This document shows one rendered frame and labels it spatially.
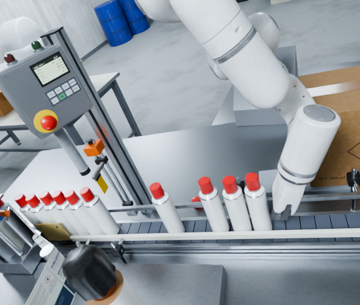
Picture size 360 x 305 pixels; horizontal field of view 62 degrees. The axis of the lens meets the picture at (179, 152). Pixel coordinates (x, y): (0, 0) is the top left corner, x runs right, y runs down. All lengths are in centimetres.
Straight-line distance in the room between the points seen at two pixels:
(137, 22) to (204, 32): 720
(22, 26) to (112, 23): 227
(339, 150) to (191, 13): 60
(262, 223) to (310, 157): 26
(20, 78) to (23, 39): 482
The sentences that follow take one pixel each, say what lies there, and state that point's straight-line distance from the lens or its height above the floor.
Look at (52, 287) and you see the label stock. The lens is 87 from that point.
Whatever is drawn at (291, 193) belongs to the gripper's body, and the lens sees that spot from 72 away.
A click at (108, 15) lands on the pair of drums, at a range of 726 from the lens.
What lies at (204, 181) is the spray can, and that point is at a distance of 77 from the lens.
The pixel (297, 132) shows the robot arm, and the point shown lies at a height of 122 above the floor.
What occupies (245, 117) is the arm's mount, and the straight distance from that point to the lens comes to 136.
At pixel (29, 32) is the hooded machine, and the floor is 107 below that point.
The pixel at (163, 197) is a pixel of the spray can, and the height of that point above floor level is 105.
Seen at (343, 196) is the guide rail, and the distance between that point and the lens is 86.
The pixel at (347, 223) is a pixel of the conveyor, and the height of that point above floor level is 87.
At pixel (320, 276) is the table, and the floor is 83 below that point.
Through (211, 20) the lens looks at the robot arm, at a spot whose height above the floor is 147.
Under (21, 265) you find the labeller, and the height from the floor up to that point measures 94.
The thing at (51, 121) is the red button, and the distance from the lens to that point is 81.
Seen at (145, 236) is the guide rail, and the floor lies 91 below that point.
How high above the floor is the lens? 160
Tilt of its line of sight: 35 degrees down
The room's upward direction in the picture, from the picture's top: 21 degrees counter-clockwise
